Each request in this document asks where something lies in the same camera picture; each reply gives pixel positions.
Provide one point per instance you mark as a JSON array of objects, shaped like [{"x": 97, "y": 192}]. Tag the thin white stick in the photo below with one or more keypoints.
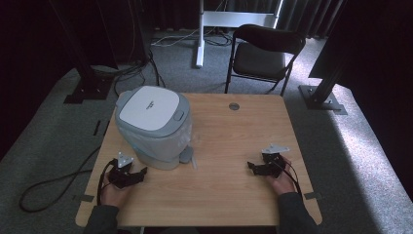
[{"x": 194, "y": 162}]

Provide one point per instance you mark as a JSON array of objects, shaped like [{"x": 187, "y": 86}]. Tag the grey white pedal trash can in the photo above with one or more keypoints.
[{"x": 149, "y": 109}]

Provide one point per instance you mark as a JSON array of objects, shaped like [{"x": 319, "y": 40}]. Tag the grey round table grommet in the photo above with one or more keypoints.
[{"x": 234, "y": 106}]

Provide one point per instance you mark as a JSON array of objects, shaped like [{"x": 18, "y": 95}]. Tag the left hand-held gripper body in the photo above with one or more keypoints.
[{"x": 120, "y": 177}]

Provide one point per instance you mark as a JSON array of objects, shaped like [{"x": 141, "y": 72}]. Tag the white metal desk frame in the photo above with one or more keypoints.
[{"x": 233, "y": 19}]

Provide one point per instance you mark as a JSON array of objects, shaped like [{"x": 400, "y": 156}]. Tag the black upright post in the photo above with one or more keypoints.
[{"x": 142, "y": 29}]

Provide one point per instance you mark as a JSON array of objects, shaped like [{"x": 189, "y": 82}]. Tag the grey pleated curtain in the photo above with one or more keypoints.
[{"x": 302, "y": 16}]

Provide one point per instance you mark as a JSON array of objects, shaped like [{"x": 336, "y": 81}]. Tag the person's right hand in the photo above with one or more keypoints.
[{"x": 284, "y": 183}]

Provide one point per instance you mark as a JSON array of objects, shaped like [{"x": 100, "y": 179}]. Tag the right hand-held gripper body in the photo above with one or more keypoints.
[{"x": 273, "y": 164}]

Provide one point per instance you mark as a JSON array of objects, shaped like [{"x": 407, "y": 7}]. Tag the person's left hand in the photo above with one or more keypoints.
[{"x": 112, "y": 195}]

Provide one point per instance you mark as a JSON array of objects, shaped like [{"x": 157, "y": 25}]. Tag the black metal stand with base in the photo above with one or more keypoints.
[
  {"x": 323, "y": 100},
  {"x": 89, "y": 87}
]

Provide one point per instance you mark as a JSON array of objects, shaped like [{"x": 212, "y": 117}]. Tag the black floor tape mark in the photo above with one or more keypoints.
[{"x": 96, "y": 127}]

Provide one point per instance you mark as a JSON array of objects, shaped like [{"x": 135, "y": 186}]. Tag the black folding chair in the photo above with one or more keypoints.
[{"x": 259, "y": 60}]

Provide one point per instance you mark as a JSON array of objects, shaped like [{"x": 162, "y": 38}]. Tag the grey tape strip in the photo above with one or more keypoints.
[
  {"x": 312, "y": 195},
  {"x": 84, "y": 198}
]

